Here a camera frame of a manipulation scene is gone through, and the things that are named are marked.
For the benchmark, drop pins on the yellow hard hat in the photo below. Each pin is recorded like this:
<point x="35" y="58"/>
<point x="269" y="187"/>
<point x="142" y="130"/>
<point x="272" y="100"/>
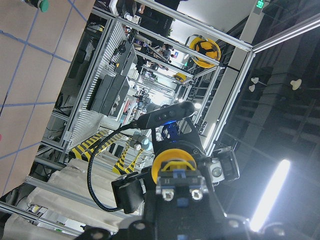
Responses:
<point x="207" y="47"/>

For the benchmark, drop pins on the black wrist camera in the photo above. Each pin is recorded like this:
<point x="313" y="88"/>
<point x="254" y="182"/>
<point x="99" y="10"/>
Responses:
<point x="166" y="115"/>

